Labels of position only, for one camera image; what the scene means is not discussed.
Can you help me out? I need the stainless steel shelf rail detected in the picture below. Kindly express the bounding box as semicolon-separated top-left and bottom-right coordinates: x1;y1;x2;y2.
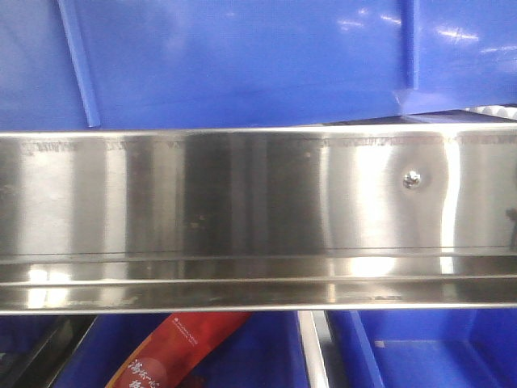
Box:
1;123;516;314

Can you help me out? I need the lower left blue bin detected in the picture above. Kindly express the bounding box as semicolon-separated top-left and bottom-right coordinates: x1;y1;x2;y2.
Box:
0;311;311;388

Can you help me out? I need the blue plastic bin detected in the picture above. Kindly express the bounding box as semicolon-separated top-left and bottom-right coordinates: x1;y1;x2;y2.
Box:
1;1;516;130

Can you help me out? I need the left steel diagonal bar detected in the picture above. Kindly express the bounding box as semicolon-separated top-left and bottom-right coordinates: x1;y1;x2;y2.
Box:
1;315;96;387

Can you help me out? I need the lower right blue bin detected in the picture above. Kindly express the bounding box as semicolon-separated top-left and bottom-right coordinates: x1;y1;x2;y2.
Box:
326;309;516;387

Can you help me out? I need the steel divider bar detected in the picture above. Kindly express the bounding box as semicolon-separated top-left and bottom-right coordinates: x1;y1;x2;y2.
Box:
297;310;339;388

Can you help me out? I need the white conveyor roller strip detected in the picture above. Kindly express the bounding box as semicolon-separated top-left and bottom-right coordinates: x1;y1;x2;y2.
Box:
466;104;517;120

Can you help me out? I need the silver screw on rail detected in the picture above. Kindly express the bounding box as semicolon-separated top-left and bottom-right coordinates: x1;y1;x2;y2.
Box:
402;170;424;190

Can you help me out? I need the red snack package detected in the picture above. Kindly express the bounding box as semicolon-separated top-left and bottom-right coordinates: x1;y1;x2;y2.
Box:
107;312;251;387

